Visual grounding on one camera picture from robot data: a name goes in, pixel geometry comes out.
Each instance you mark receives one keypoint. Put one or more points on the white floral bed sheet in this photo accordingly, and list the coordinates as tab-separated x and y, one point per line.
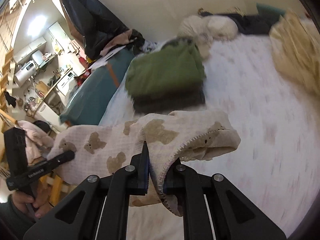
277	162

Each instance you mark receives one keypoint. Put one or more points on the teal bed side padding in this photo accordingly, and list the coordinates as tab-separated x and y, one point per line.
88	104

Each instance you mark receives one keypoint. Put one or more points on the cream pillow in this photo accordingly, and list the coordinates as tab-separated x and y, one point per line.
204	30

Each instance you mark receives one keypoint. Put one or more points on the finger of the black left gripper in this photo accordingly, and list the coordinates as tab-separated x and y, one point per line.
60	159

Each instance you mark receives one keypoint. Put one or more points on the person's left hand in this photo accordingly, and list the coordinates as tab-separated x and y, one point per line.
33	207

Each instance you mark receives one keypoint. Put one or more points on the dark clothes at headboard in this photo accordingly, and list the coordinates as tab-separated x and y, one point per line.
247	25

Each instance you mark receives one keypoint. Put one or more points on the folded dark grey garment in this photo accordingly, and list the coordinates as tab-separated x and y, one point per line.
170	102

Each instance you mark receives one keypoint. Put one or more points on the folded green garment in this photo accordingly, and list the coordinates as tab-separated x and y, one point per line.
176	67

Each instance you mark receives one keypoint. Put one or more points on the black hanging plastic bag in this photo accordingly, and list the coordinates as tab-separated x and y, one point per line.
95	22

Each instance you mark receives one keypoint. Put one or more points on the pink bear print pants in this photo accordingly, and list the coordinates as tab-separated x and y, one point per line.
184	135

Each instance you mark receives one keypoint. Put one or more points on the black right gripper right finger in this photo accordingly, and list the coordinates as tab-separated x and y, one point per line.
174	179

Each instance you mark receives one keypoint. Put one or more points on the white water heater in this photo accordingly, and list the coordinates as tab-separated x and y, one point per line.
28	70

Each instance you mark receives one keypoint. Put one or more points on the cream crumpled quilt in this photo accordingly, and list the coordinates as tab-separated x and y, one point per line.
295	50

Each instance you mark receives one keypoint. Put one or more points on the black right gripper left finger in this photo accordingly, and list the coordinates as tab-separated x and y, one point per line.
139	184

